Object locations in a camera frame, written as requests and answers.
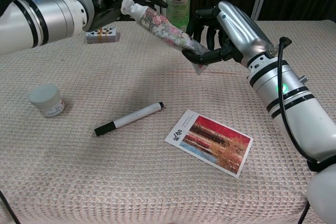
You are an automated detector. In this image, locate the small white jar grey lid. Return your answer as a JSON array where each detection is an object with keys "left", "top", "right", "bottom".
[{"left": 28, "top": 83, "right": 66, "bottom": 119}]

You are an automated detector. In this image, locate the beige waffle-weave tablecloth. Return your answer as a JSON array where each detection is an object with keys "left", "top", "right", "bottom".
[{"left": 0, "top": 19, "right": 336, "bottom": 224}]

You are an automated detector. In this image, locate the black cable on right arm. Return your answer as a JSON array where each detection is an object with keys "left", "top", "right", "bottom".
[{"left": 277, "top": 36, "right": 320, "bottom": 164}]

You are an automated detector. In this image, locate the floral tube with white cap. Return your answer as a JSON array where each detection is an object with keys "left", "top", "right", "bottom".
[{"left": 121, "top": 0, "right": 211, "bottom": 76}]

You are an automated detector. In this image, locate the playing card deck with rubber band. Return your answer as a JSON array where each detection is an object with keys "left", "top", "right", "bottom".
[{"left": 85, "top": 25, "right": 120, "bottom": 45}]

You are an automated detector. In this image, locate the red picture postcard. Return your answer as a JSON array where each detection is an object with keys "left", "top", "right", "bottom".
[{"left": 164, "top": 109, "right": 254, "bottom": 179}]

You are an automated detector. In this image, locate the white marker with black cap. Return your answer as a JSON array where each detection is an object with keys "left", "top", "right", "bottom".
[{"left": 93, "top": 101, "right": 166, "bottom": 137}]

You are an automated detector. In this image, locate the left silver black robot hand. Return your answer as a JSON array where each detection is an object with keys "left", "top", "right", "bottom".
[{"left": 74, "top": 0, "right": 169, "bottom": 32}]

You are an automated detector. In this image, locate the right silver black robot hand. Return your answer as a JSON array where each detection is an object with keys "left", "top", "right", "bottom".
[{"left": 182, "top": 0, "right": 274, "bottom": 68}]

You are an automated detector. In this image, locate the thin black cable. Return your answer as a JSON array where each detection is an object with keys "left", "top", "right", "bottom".
[
  {"left": 297, "top": 202, "right": 312, "bottom": 224},
  {"left": 0, "top": 189, "right": 22, "bottom": 224}
]

